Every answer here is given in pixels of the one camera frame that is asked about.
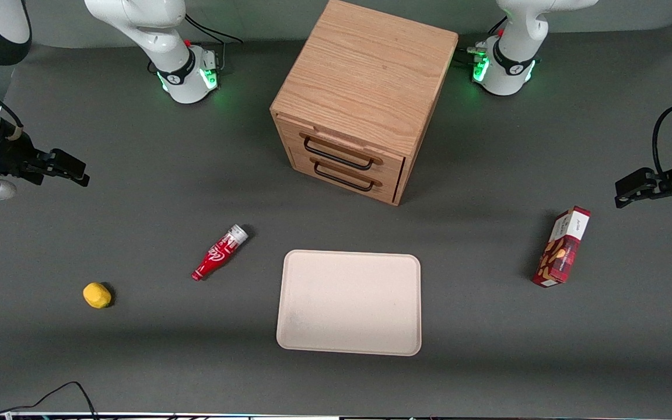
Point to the wooden drawer cabinet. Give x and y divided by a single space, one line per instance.
365 70

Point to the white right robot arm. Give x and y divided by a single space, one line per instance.
155 29

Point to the beige plastic tray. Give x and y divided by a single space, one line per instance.
350 303

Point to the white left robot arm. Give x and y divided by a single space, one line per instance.
514 64

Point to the red cola bottle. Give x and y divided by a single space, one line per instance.
216 256

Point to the red snack box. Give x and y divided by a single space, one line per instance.
560 251

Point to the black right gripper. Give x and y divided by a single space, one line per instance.
14 153

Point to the yellow lemon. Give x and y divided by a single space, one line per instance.
97 295

